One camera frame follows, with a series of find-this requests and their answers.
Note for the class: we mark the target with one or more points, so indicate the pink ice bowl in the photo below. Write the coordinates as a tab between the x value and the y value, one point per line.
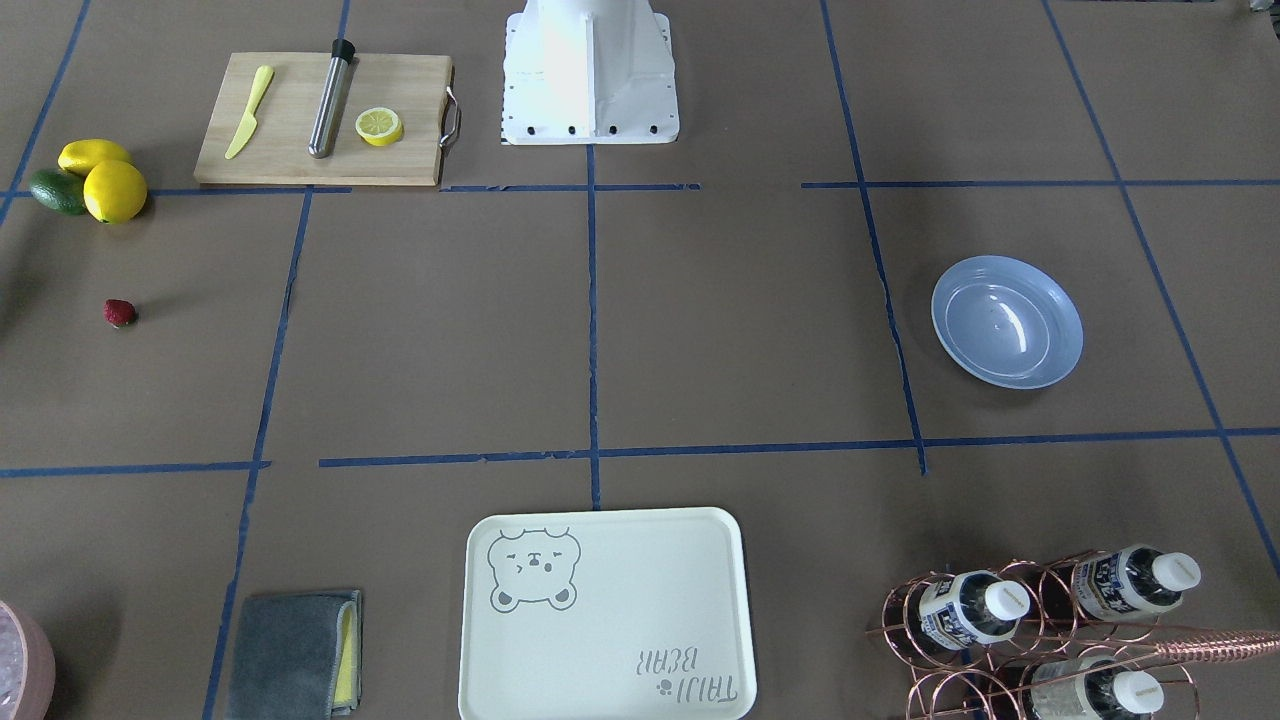
28	664

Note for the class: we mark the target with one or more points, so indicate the copper wire bottle rack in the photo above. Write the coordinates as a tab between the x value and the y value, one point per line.
985	681

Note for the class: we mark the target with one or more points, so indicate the lemon half slice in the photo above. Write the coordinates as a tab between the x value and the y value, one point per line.
379	127

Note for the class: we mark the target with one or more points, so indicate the cream bear tray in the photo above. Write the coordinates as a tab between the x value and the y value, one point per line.
624	614

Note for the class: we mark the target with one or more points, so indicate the yellow plastic knife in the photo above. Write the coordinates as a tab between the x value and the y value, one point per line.
248	122

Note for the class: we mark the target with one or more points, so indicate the bottle white cap bottom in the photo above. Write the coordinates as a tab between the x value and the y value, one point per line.
1091	687

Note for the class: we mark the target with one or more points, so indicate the yellow lemon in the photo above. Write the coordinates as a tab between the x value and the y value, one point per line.
114	192
81	156

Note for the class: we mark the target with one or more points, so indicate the yellow lemon rear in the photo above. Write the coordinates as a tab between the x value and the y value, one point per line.
81	156

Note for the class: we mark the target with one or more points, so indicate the bottle white cap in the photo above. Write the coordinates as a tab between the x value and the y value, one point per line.
1135	583
1091	687
976	607

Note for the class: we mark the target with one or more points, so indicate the green avocado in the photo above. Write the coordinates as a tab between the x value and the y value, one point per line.
58	190

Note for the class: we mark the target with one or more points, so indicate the steel muddler black cap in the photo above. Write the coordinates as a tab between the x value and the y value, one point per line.
326	123

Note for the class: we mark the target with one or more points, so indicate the wooden cutting board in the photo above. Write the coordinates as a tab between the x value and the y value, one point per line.
415	86

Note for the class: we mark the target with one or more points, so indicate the yellow lemon front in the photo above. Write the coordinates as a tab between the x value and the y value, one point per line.
114	192

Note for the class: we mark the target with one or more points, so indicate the blue plate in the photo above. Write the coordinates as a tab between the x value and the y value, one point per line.
1007	322

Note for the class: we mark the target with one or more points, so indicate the red strawberry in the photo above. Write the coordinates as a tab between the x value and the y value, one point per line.
119	312

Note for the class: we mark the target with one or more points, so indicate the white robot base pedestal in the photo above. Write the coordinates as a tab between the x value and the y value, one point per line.
588	73

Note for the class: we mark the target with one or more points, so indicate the grey yellow cloth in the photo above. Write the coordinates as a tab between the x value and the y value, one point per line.
298	656

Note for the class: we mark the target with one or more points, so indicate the copper bar spoon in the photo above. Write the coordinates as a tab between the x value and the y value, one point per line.
1217	647

